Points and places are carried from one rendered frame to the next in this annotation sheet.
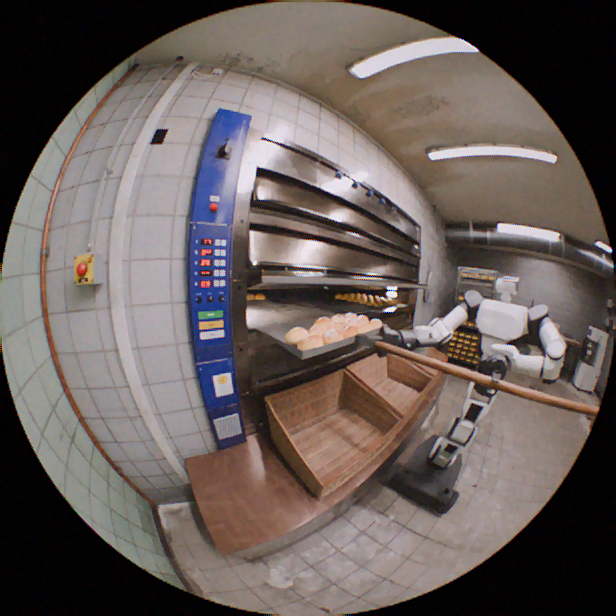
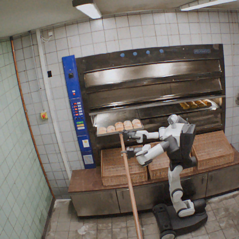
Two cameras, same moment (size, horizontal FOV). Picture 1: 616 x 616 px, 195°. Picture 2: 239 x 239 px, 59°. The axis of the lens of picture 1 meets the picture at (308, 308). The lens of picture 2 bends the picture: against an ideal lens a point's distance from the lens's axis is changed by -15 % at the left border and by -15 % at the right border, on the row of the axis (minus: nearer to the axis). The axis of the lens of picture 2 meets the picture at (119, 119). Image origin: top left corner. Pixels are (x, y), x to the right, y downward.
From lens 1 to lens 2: 247 cm
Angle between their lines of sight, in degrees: 39
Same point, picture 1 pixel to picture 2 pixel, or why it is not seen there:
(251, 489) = (87, 179)
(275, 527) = (86, 188)
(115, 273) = (52, 114)
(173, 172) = (59, 85)
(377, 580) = not seen: outside the picture
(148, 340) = (63, 130)
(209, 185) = (71, 87)
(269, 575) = (80, 227)
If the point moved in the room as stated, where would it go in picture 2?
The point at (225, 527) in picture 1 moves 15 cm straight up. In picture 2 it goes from (73, 186) to (71, 177)
